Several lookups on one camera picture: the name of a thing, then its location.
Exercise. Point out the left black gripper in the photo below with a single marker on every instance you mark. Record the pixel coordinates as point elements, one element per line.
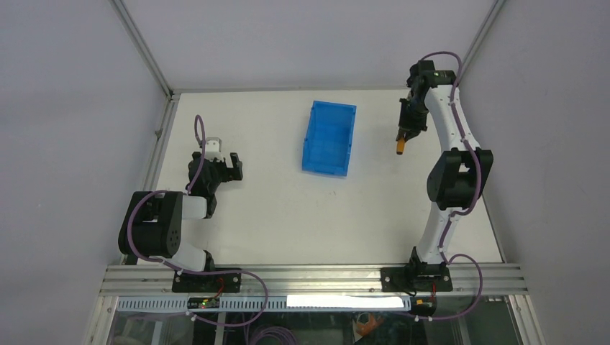
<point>229,173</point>

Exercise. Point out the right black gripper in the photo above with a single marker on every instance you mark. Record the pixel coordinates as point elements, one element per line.
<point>408,129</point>

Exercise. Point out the orange handled screwdriver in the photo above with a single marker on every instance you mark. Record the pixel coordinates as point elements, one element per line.
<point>400,144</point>

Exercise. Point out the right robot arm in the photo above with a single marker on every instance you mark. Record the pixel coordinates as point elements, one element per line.
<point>457,179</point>

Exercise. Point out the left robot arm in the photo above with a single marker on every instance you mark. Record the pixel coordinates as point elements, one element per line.
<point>152,226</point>

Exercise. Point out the blue plastic bin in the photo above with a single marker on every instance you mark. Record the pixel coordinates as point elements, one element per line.
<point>328,141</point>

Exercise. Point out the orange object below table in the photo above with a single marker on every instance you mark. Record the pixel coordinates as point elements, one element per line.
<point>365,323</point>

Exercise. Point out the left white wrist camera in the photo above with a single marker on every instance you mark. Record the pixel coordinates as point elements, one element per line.
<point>213,149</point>

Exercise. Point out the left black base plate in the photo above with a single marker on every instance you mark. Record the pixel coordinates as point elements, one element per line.
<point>224,280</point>

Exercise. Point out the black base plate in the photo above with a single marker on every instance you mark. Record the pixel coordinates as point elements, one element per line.
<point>408,279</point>
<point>224,280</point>

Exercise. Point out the slotted grey cable duct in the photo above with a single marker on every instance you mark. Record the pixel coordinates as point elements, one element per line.
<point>289,303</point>

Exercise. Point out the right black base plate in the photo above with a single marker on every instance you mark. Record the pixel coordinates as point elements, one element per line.
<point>408,279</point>

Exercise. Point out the aluminium front rail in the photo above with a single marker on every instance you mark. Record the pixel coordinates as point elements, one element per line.
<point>323,279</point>

